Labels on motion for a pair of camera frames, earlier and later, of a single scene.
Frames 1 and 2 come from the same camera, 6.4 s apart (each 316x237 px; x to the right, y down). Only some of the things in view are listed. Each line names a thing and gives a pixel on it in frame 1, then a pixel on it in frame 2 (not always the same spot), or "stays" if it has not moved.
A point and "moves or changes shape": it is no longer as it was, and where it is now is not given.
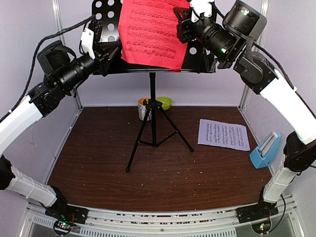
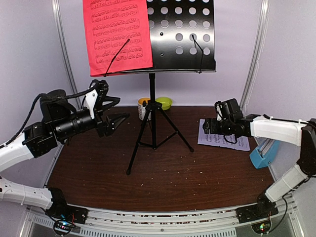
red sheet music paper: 148,33 moves or changes shape
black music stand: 156,126 -> 182,40
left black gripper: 104,60 -> 107,125
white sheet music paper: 222,134 stays
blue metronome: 263,156 stays
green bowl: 167,102 stays
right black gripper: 183,33 -> 211,122
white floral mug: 141,109 stays
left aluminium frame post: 63,39 stays
